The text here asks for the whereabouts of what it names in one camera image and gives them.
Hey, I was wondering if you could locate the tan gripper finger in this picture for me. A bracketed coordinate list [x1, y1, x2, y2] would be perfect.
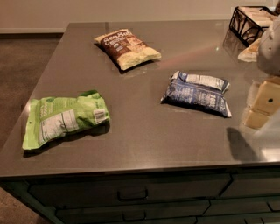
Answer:
[252, 81, 280, 116]
[244, 109, 270, 130]

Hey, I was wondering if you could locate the green rice chip bag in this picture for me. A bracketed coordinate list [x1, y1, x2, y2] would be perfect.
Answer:
[22, 90, 110, 151]

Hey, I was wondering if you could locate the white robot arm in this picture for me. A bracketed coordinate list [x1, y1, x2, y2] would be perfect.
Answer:
[244, 17, 280, 129]

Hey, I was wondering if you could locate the blue chip bag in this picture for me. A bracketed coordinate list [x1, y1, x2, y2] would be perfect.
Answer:
[161, 71, 232, 118]

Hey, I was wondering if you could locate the brown sea salt chip bag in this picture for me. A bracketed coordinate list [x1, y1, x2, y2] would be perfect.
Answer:
[94, 29, 161, 71]

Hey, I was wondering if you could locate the white packet beside basket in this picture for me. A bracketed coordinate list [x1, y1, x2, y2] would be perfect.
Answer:
[238, 39, 261, 62]

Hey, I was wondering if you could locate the upper right cabinet drawer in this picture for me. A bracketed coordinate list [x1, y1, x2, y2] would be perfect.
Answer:
[221, 172, 280, 198]

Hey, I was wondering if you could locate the cabinet drawer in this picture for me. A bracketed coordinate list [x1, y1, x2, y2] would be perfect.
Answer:
[56, 200, 210, 224]
[29, 174, 230, 208]
[221, 172, 280, 198]

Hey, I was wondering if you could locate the lower left cabinet drawer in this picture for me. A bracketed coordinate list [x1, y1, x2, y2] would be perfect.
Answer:
[56, 200, 210, 224]

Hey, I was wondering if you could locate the upper left cabinet drawer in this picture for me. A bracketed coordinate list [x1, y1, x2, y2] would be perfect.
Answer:
[29, 174, 230, 208]

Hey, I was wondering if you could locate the black wire basket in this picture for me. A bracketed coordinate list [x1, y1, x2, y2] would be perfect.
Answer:
[229, 6, 277, 46]

